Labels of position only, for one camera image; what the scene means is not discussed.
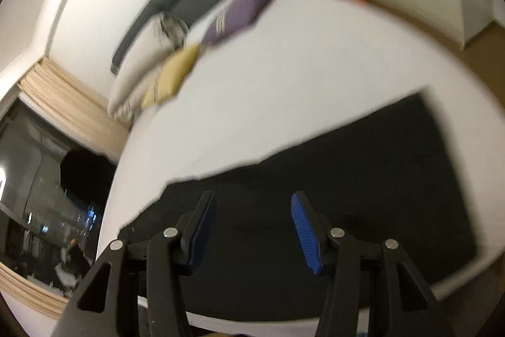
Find white bed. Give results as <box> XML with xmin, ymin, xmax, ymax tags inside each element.
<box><xmin>96</xmin><ymin>0</ymin><xmax>505</xmax><ymax>333</ymax></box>

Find grey patterned cloth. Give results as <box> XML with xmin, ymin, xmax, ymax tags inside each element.
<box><xmin>157</xmin><ymin>11</ymin><xmax>190</xmax><ymax>49</ymax></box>

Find purple pillow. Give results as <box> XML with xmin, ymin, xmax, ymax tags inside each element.
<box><xmin>200</xmin><ymin>0</ymin><xmax>279</xmax><ymax>46</ymax></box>

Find dark window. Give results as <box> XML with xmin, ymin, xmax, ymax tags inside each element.
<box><xmin>0</xmin><ymin>96</ymin><xmax>118</xmax><ymax>292</ymax></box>

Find beige curtain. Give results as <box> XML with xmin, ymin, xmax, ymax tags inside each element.
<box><xmin>18</xmin><ymin>58</ymin><xmax>130</xmax><ymax>160</ymax></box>

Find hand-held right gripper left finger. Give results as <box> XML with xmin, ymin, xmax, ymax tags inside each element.
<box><xmin>50</xmin><ymin>191</ymin><xmax>217</xmax><ymax>337</ymax></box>

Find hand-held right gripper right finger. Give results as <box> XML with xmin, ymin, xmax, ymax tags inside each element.
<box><xmin>291</xmin><ymin>192</ymin><xmax>448</xmax><ymax>337</ymax></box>

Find yellow pillow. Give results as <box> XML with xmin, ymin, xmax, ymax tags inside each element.
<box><xmin>140</xmin><ymin>43</ymin><xmax>202</xmax><ymax>109</ymax></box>

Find white pillow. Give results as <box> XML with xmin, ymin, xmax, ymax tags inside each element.
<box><xmin>107</xmin><ymin>14</ymin><xmax>186</xmax><ymax>121</ymax></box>

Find black pants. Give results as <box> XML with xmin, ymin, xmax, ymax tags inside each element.
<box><xmin>118</xmin><ymin>93</ymin><xmax>479</xmax><ymax>325</ymax></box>

